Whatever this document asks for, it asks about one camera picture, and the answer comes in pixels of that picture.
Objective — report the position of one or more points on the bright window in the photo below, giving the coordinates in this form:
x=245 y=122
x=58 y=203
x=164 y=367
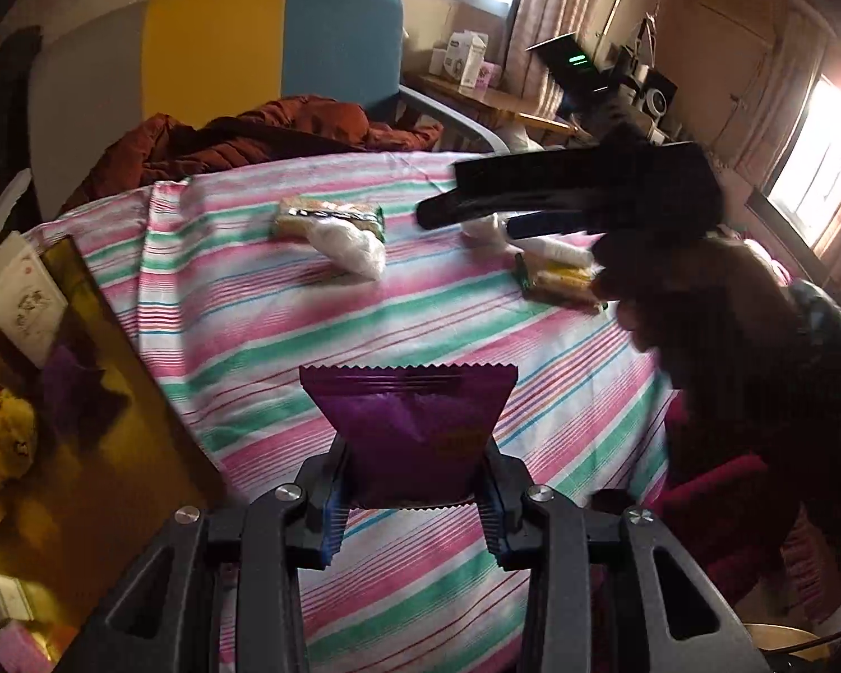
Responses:
x=820 y=154

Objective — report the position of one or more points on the wooden desk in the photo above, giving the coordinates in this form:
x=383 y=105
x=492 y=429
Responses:
x=504 y=109

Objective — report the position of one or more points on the white foam sponge block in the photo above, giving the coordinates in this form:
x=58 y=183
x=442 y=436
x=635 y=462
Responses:
x=561 y=251

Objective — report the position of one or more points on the pale pink curtain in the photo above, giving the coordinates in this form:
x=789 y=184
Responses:
x=561 y=7

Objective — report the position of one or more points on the striped pink green cloth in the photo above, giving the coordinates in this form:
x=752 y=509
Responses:
x=252 y=322

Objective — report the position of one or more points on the white carton box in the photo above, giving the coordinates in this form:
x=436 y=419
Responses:
x=466 y=59

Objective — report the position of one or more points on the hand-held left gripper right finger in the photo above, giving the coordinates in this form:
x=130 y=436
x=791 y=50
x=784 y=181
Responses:
x=494 y=526

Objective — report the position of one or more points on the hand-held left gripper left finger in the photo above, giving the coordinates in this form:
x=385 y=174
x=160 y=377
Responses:
x=333 y=526

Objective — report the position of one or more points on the black speaker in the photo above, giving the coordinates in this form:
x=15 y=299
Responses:
x=657 y=102

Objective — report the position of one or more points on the clear plastic wrapped white item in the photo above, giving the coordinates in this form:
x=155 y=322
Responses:
x=350 y=249

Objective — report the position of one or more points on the small white box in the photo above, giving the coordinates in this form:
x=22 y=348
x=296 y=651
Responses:
x=0 y=599

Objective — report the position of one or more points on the person's right hand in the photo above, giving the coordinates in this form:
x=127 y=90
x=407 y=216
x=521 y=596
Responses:
x=673 y=280

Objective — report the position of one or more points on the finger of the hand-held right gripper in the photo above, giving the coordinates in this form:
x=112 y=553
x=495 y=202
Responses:
x=518 y=186
x=546 y=224

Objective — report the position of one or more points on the red blanket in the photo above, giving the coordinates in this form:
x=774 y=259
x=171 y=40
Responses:
x=715 y=505

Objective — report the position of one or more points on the cracker packet with green ends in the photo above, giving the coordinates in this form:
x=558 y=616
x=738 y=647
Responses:
x=308 y=214

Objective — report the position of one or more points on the rust orange jacket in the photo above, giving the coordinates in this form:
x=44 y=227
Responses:
x=252 y=133

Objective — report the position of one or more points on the blue and yellow chair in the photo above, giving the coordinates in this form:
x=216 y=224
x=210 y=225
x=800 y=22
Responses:
x=322 y=35

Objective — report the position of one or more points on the cracker packet with yellow label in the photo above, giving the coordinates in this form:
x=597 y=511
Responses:
x=561 y=284

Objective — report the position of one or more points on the yellow translucent container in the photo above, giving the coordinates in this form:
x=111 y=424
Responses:
x=112 y=505

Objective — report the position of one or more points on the small pink box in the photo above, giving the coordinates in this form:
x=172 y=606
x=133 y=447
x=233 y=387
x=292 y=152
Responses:
x=489 y=75

